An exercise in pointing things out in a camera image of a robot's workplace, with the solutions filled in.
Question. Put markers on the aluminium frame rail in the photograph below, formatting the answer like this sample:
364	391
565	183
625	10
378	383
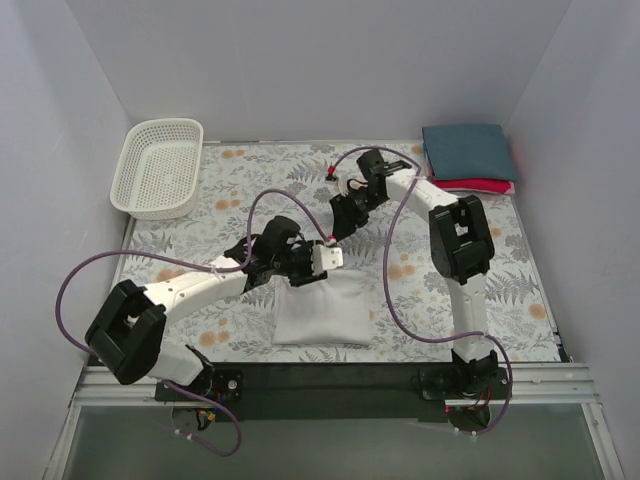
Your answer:
340	421

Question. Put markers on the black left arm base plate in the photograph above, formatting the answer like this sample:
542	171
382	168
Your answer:
218	384

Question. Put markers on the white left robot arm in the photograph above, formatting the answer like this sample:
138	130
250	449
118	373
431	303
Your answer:
127	334

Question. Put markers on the floral patterned table mat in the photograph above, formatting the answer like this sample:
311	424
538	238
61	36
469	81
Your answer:
244	186

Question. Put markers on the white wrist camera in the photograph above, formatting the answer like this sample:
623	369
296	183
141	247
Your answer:
325	258
344	185

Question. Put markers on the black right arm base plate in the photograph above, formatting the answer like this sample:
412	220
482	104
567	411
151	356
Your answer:
462	381

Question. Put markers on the white t shirt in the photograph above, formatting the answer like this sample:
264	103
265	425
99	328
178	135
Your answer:
331	311

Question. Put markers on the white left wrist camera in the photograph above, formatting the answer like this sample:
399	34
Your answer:
325	258

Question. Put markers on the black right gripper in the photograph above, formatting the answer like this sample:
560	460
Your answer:
345	212

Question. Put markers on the folded red t shirt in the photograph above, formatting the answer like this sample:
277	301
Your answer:
489	186

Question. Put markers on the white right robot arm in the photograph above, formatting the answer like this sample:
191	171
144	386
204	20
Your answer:
461	251

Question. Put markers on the white plastic basket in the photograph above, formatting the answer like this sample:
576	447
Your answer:
157	174

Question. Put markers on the folded pink t shirt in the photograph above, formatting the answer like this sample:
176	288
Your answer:
476	173

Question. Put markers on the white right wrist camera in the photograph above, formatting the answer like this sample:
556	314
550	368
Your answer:
344	185

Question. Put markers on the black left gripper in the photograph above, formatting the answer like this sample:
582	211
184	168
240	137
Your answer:
304	270

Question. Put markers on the folded teal t shirt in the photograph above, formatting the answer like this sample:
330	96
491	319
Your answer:
468	150

